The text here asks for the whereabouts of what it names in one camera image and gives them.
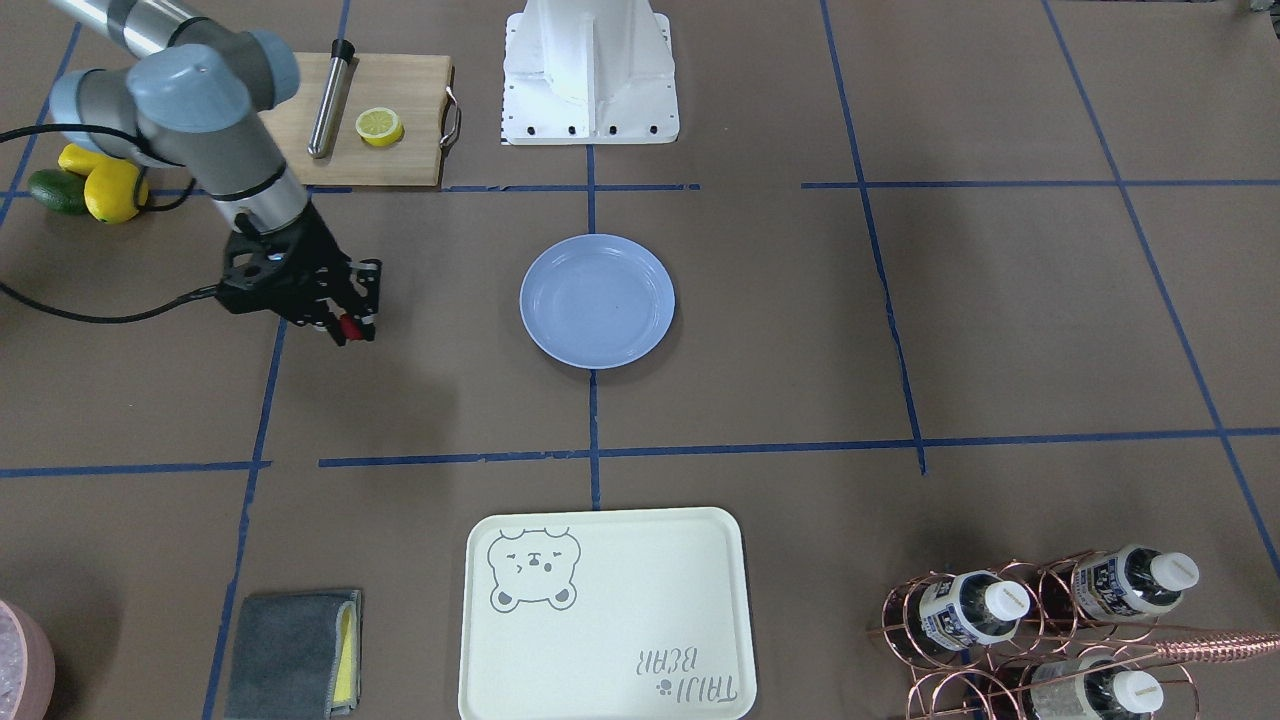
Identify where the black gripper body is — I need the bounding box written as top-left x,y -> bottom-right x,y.
216,205 -> 381,331

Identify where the red strawberry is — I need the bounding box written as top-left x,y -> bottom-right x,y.
339,314 -> 364,342

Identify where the blue plate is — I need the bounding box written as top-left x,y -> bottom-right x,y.
518,233 -> 677,370

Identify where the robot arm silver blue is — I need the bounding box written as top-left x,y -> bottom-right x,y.
49,1 -> 381,345

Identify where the half lemon slice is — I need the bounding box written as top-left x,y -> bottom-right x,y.
355,108 -> 404,149

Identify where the yellow lemon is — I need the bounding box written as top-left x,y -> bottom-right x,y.
58,143 -> 113,178
83,158 -> 150,225

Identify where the wooden cutting board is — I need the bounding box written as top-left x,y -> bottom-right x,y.
261,53 -> 460,188

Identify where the green lime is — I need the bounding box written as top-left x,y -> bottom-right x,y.
27,168 -> 90,217

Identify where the grey folded cloth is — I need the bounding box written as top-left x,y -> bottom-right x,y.
223,588 -> 364,719

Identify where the cream bear tray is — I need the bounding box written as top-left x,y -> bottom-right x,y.
457,507 -> 758,719

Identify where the pink bowl with ice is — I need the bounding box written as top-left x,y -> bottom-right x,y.
1,601 -> 56,719

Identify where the tea bottle front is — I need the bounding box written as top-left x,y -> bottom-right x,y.
902,571 -> 1033,659

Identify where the tea bottle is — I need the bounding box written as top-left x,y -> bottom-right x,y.
902,571 -> 1033,659
1020,656 -> 1165,719
1062,544 -> 1201,623

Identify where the tea bottle middle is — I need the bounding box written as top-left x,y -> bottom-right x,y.
1062,544 -> 1201,623

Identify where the tea bottle back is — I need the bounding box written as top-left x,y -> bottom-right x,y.
1020,656 -> 1165,719

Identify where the steel knife handle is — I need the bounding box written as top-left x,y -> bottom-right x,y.
306,38 -> 356,160

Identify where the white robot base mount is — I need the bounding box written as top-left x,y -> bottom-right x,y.
500,1 -> 681,146

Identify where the copper wire bottle rack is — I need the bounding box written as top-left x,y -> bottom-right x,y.
867,573 -> 1277,719

